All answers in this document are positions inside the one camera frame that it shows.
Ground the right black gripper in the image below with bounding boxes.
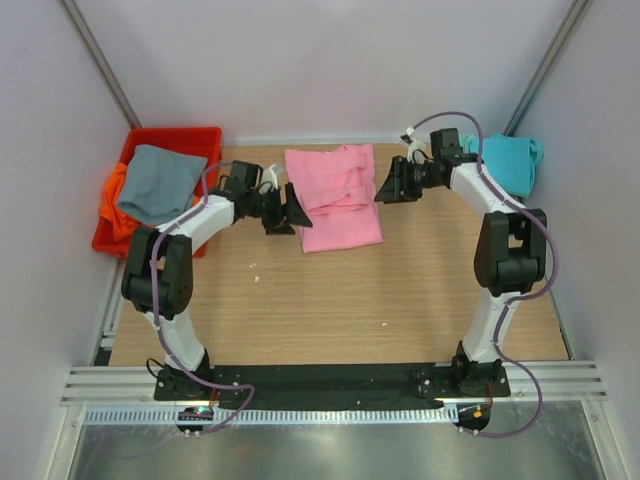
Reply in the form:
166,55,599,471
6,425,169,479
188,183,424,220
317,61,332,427
375,155,443,204

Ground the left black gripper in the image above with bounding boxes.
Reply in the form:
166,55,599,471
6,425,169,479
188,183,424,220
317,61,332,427
246,183,312,235

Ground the pink t shirt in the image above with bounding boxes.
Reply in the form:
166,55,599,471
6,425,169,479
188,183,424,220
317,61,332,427
284,144,383,253

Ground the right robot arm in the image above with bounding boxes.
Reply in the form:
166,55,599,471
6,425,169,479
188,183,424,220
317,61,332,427
375,128,547,397

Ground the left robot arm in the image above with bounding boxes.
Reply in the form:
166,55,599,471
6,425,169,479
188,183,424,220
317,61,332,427
121,160,313,400

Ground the red plastic bin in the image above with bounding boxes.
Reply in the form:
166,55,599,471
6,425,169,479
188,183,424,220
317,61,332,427
92,127,222,259

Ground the teal folded t shirt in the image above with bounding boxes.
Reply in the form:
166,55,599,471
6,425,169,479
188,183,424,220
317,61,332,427
482,133,544,199

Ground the grey t shirt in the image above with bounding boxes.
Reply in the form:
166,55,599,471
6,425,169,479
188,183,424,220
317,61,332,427
116,144,207,225

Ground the orange t shirt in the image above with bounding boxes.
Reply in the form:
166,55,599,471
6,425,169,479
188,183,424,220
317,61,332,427
99,163,141,242

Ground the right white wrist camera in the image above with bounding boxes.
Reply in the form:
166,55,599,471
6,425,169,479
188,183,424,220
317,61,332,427
400,127,429,164

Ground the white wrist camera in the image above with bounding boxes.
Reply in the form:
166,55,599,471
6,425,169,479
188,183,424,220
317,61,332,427
261,164,284,189
400,127,429,164

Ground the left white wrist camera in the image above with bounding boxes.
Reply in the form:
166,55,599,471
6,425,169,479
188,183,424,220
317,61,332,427
261,164,284,189

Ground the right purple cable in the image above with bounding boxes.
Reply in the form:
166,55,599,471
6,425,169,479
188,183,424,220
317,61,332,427
407,111,561,439

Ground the purple cable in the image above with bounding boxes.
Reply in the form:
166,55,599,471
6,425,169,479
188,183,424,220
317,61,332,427
407,111,561,439
152,160,256,434

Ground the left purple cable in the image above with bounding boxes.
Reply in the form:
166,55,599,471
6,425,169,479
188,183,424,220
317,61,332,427
152,160,256,434

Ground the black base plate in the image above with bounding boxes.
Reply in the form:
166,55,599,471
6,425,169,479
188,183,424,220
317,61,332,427
154,360,511,410

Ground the right corner metal post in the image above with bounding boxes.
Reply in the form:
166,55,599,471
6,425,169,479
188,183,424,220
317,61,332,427
503,0,594,137

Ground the corner metal post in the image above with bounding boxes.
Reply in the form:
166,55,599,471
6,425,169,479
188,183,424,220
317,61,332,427
59,0,142,129
503,0,594,137

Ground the slotted cable duct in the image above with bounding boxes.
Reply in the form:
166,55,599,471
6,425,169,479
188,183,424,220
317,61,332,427
83,404,458,427

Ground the left corner metal post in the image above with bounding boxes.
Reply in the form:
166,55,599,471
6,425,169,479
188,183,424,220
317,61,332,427
59,0,142,129

